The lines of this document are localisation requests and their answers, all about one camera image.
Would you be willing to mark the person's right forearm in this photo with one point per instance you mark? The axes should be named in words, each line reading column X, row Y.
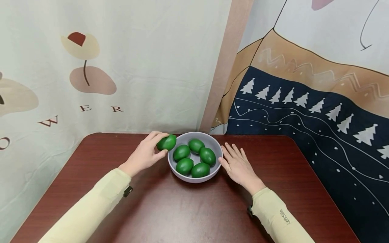
column 278, row 219

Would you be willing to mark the person's right index finger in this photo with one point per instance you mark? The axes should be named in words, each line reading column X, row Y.
column 226, row 152

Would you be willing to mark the person's right little finger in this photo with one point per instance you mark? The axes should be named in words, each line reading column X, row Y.
column 244, row 155

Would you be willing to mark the person's left thumb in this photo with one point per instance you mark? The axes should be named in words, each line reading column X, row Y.
column 161, row 155

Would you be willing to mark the person's left forearm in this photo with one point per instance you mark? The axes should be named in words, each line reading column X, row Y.
column 91, row 211

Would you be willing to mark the green lime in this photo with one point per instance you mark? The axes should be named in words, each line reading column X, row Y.
column 184, row 166
column 167, row 143
column 208, row 156
column 200, row 170
column 181, row 152
column 196, row 145

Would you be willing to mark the person's right thumb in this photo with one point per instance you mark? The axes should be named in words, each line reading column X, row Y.
column 223, row 162

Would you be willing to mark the person's left index finger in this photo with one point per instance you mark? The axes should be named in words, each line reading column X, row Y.
column 158, row 136

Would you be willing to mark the person's right hand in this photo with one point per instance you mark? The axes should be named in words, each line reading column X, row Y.
column 240, row 168

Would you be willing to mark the grey round bowl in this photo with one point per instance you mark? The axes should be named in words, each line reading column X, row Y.
column 194, row 178

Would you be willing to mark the person's left hand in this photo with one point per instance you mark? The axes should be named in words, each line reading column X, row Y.
column 142, row 156

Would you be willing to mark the person's right ring finger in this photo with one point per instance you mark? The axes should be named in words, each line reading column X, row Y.
column 237, row 152

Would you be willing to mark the person's right middle finger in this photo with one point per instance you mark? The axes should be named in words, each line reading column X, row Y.
column 230, row 150

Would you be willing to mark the black wrist band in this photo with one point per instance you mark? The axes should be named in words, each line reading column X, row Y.
column 128, row 191

